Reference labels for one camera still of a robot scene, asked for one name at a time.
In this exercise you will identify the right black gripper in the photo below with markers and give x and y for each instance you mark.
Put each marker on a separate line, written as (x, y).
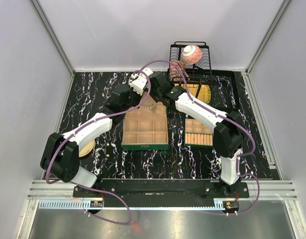
(150, 89)

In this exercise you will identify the red patterned bowl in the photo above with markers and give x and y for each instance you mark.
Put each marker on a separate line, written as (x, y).
(191, 54)

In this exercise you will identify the pink patterned cup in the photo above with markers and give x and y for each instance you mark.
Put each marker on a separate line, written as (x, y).
(176, 71)

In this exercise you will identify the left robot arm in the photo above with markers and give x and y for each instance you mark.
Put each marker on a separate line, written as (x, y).
(61, 154)

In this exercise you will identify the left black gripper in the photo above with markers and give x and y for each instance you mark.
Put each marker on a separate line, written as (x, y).
(137, 95)

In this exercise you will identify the yellow bamboo mat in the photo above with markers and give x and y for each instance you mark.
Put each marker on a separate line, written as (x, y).
(201, 92)

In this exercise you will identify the large green jewelry box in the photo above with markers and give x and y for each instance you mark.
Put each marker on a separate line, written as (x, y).
(145, 128)

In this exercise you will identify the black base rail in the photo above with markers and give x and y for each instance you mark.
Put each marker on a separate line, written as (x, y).
(206, 188)

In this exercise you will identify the small green jewelry tray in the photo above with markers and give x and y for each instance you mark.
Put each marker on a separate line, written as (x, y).
(197, 134)

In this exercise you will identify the round wooden lid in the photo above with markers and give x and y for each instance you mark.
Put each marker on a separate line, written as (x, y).
(87, 149)

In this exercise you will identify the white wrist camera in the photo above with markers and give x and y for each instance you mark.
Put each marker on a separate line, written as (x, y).
(145, 72)
(138, 83)

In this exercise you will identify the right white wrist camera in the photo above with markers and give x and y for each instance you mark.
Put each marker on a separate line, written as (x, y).
(145, 72)

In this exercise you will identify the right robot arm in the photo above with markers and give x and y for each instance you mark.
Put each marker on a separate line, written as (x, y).
(227, 137)

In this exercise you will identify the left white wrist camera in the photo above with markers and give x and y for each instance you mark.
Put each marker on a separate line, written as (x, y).
(138, 83)

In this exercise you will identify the black wire dish rack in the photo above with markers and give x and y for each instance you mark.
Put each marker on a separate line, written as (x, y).
(224, 93)

